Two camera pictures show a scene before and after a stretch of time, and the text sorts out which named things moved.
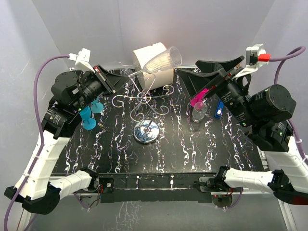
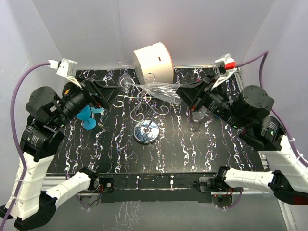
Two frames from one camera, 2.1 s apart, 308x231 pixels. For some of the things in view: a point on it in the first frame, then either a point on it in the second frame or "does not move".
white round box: (151, 80) does not move
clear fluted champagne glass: (171, 57) -> (165, 91)
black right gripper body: (218, 76) -> (202, 91)
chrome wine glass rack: (146, 131) does not move
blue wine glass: (89, 123) does not move
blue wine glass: (96, 107) does not move
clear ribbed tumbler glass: (198, 111) does not move
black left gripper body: (98, 69) -> (99, 96)
